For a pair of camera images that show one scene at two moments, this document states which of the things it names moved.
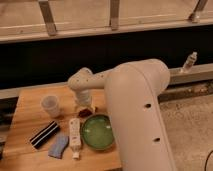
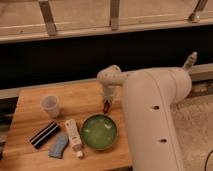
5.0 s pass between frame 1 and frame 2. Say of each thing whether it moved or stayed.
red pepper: moved
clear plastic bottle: stayed
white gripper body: moved
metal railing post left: stayed
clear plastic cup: stayed
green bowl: stayed
